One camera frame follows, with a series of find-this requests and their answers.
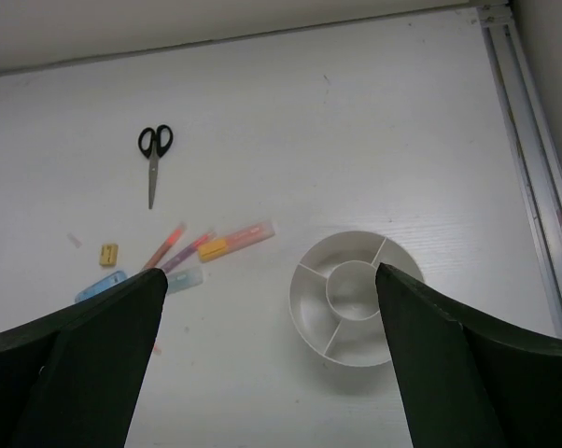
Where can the green capped highlighter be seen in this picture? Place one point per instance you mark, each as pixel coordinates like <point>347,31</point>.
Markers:
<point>185,279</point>

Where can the yellow eraser block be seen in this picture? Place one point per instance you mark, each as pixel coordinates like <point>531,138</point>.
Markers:
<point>108,255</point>

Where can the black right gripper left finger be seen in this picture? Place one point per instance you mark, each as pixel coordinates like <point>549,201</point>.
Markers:
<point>72,378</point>

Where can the yellow capped pink highlighter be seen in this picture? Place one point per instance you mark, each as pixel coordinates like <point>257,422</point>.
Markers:
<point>232,242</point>

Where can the orange highlighter pen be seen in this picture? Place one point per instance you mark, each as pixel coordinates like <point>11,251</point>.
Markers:
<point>169,242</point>

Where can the blue correction tape dispenser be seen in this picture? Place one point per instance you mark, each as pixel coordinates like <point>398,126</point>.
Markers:
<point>102,285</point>

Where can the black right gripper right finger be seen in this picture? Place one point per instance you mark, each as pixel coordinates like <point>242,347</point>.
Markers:
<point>466,378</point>

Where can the aluminium rail at table edge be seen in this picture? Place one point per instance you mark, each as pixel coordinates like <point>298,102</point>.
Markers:
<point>533,147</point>

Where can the white round divided container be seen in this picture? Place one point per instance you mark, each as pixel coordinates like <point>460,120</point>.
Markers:
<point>333,300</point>

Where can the purple highlighter pen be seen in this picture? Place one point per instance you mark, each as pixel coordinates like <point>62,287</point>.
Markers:
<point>187,252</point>

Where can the black handled scissors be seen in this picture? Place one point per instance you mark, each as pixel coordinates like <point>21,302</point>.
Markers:
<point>154,143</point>

